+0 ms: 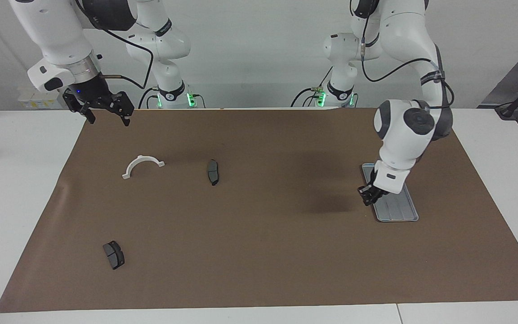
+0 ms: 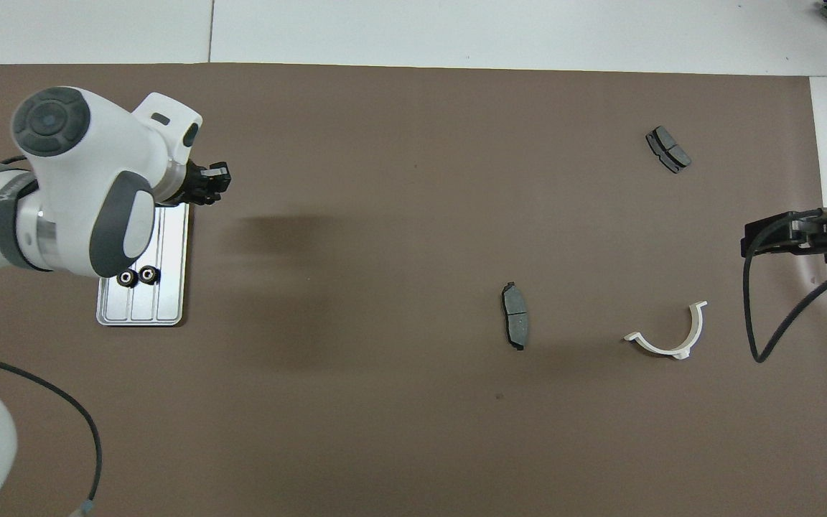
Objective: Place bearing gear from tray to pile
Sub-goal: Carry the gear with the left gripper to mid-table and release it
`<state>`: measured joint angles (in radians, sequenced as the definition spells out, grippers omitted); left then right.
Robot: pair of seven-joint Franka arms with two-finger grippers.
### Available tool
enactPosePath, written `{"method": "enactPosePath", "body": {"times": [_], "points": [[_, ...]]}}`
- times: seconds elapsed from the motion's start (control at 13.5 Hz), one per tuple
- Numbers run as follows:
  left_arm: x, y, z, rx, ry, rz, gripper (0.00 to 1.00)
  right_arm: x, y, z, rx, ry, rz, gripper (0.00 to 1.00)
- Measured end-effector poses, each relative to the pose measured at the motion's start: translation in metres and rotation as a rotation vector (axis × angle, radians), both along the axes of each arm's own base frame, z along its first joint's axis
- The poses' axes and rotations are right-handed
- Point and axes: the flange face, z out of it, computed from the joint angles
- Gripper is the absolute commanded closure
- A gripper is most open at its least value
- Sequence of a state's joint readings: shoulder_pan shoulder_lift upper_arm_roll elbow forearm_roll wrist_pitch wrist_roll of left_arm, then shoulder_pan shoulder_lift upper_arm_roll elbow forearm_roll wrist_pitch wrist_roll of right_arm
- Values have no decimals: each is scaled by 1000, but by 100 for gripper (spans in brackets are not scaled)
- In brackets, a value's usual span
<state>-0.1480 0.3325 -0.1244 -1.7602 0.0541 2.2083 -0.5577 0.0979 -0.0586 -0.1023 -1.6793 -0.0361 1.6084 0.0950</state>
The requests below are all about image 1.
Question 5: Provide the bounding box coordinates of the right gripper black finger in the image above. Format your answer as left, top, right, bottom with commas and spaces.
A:
80, 105, 97, 125
110, 91, 134, 127

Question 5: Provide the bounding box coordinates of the long grey brake pad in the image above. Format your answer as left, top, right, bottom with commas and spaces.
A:
207, 159, 220, 186

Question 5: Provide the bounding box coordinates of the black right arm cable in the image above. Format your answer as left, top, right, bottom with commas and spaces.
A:
75, 0, 154, 90

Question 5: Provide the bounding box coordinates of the short grey brake pad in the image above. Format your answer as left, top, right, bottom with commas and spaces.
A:
103, 241, 125, 270

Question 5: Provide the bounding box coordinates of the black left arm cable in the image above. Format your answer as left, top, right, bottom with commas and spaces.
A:
349, 0, 456, 111

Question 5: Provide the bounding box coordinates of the black base cable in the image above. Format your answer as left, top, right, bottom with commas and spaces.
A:
138, 87, 161, 109
290, 67, 334, 108

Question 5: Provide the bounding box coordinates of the white curved plastic bracket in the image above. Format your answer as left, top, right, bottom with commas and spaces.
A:
122, 155, 165, 180

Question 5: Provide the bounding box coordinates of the brown table mat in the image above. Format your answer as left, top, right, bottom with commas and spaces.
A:
0, 107, 518, 314

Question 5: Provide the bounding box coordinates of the silver metal ribbed tray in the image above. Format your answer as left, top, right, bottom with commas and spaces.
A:
362, 163, 420, 223

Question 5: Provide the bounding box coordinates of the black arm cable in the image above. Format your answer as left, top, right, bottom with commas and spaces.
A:
75, 0, 154, 90
349, 0, 456, 111

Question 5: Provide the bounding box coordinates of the white wall socket box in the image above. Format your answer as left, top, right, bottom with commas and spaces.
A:
18, 88, 67, 110

